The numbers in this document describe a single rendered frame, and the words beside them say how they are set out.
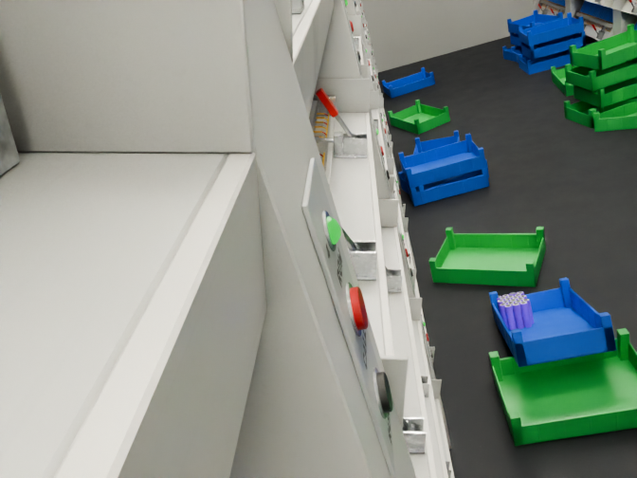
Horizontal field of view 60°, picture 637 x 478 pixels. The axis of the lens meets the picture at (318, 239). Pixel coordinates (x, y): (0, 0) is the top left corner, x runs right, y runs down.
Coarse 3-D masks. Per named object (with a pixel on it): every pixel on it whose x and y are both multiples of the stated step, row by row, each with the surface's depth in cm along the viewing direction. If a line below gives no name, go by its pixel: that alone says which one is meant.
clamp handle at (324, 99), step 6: (318, 90) 63; (318, 96) 63; (324, 96) 63; (324, 102) 64; (330, 102) 64; (330, 108) 64; (336, 108) 65; (330, 114) 64; (336, 114) 64; (342, 120) 65; (342, 126) 65; (348, 132) 65; (342, 138) 66
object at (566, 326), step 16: (560, 288) 144; (496, 304) 145; (544, 304) 145; (560, 304) 144; (576, 304) 138; (496, 320) 143; (544, 320) 139; (560, 320) 136; (576, 320) 134; (592, 320) 126; (608, 320) 114; (512, 336) 118; (528, 336) 132; (544, 336) 130; (560, 336) 116; (576, 336) 116; (592, 336) 115; (608, 336) 115; (512, 352) 125; (528, 352) 118; (544, 352) 117; (560, 352) 117; (576, 352) 116; (592, 352) 116
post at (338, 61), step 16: (336, 0) 76; (336, 16) 76; (336, 32) 78; (336, 48) 79; (352, 48) 78; (320, 64) 80; (336, 64) 80; (352, 64) 80; (384, 176) 88; (384, 192) 89; (400, 240) 94; (448, 448) 117
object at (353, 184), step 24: (336, 96) 82; (360, 96) 81; (336, 120) 79; (360, 120) 79; (336, 168) 63; (360, 168) 63; (336, 192) 57; (360, 192) 57; (360, 216) 52; (360, 240) 48; (384, 264) 45; (360, 288) 42; (384, 288) 42; (384, 312) 39; (384, 336) 37; (384, 360) 28; (408, 360) 28
